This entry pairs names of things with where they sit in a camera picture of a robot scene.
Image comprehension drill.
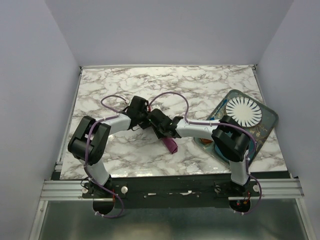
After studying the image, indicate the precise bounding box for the purple cloth napkin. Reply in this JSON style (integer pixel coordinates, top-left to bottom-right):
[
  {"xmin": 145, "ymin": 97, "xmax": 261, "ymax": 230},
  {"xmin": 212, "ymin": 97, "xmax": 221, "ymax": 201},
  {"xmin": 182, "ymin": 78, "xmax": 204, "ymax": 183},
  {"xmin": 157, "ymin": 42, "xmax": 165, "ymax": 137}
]
[{"xmin": 162, "ymin": 137, "xmax": 178, "ymax": 154}]

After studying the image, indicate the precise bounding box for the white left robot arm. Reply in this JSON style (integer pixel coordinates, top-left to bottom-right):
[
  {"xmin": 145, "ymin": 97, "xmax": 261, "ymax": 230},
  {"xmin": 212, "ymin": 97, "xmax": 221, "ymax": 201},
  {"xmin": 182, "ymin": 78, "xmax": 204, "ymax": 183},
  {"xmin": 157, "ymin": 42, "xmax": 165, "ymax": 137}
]
[{"xmin": 67, "ymin": 110, "xmax": 150, "ymax": 198}]

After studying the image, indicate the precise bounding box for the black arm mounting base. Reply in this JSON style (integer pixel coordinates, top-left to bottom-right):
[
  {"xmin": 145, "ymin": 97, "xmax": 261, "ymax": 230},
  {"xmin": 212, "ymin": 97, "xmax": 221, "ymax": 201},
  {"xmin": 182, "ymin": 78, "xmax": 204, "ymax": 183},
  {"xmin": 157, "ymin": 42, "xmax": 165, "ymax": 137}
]
[{"xmin": 82, "ymin": 173, "xmax": 259, "ymax": 210}]

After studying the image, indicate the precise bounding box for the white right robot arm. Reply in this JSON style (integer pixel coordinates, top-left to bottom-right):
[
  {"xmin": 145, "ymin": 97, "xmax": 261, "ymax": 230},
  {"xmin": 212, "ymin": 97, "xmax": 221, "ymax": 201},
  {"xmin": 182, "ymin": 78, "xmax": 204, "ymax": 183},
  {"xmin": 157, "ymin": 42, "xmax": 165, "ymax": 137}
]
[{"xmin": 147, "ymin": 114, "xmax": 250, "ymax": 196}]

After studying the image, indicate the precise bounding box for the orange patterned mug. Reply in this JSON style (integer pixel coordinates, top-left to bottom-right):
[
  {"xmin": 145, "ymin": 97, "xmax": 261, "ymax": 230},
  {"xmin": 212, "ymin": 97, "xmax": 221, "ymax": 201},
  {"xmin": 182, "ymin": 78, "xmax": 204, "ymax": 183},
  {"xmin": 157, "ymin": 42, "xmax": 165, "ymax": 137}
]
[{"xmin": 199, "ymin": 138, "xmax": 213, "ymax": 145}]

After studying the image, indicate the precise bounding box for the blue plastic fork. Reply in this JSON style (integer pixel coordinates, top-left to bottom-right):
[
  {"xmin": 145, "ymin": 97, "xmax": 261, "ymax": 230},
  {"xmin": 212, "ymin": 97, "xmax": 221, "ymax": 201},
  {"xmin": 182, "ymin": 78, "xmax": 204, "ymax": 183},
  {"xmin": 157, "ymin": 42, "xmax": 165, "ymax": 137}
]
[{"xmin": 208, "ymin": 99, "xmax": 228, "ymax": 120}]

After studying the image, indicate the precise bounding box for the green floral serving tray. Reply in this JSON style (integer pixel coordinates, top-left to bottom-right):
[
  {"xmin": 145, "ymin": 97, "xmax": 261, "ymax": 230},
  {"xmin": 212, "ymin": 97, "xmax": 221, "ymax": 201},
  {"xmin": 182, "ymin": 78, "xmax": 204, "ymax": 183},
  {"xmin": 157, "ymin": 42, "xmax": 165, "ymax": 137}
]
[{"xmin": 192, "ymin": 88, "xmax": 280, "ymax": 167}]

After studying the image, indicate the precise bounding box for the white blue striped plate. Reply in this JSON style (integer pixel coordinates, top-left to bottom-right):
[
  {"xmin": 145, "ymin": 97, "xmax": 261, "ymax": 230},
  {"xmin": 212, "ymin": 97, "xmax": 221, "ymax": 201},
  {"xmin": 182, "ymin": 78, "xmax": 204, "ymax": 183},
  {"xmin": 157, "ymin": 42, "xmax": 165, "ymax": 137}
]
[{"xmin": 225, "ymin": 96, "xmax": 262, "ymax": 128}]

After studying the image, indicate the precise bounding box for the teal square plate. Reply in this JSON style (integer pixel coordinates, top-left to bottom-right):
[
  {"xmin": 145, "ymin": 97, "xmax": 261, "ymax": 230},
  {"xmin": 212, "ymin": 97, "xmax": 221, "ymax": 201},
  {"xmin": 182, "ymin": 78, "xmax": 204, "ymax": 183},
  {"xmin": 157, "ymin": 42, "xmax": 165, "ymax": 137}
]
[{"xmin": 213, "ymin": 142, "xmax": 256, "ymax": 166}]

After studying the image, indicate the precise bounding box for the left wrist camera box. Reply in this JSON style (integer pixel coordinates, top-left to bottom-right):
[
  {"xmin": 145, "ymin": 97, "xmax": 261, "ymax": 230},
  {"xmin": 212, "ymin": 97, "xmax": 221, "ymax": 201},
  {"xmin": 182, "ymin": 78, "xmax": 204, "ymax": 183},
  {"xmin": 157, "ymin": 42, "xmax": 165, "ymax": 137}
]
[{"xmin": 128, "ymin": 95, "xmax": 149, "ymax": 117}]

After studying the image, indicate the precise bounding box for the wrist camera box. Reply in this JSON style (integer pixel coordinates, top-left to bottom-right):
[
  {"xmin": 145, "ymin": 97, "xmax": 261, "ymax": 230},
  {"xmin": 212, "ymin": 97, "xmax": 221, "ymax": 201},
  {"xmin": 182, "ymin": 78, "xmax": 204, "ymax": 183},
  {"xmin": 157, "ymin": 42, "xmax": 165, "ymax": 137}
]
[
  {"xmin": 128, "ymin": 95, "xmax": 149, "ymax": 117},
  {"xmin": 147, "ymin": 108, "xmax": 171, "ymax": 127}
]

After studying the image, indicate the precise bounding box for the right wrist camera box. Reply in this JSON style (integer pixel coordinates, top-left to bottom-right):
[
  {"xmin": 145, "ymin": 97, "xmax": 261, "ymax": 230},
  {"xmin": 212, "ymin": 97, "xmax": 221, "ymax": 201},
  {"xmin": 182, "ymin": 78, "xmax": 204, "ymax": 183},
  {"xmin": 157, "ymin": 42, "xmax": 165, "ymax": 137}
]
[{"xmin": 147, "ymin": 108, "xmax": 171, "ymax": 127}]

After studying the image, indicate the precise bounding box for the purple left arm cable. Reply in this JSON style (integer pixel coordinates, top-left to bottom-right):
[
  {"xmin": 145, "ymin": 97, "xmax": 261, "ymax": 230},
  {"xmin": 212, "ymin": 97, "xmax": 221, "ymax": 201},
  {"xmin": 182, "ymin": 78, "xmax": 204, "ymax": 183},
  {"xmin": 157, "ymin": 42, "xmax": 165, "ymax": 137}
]
[{"xmin": 83, "ymin": 95, "xmax": 126, "ymax": 219}]

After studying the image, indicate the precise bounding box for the aluminium frame rail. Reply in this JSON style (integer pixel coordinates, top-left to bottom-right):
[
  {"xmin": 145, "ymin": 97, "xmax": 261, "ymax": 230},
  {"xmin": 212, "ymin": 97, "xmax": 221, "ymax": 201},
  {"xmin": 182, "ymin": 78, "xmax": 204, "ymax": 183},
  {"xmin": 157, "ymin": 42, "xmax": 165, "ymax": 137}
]
[{"xmin": 40, "ymin": 178, "xmax": 305, "ymax": 201}]

